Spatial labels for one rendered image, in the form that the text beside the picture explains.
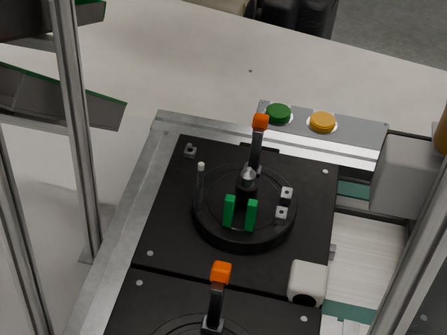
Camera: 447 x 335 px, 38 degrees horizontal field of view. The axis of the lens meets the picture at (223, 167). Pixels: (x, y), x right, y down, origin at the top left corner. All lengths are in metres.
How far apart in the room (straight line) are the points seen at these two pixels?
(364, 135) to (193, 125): 0.26
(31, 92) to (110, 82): 0.53
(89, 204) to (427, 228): 0.44
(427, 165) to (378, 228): 0.38
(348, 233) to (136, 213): 0.30
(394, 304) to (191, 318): 0.22
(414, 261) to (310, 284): 0.19
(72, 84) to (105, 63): 0.56
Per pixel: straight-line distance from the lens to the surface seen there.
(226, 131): 0.99
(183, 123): 1.00
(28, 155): 1.11
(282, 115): 1.01
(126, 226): 0.87
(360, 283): 0.90
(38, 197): 1.04
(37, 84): 0.72
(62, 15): 0.67
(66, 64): 0.71
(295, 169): 0.93
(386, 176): 0.60
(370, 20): 3.09
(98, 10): 0.79
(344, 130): 1.02
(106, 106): 0.88
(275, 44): 1.35
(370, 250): 0.93
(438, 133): 0.57
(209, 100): 1.19
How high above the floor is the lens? 1.64
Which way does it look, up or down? 46 degrees down
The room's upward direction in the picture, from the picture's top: 5 degrees clockwise
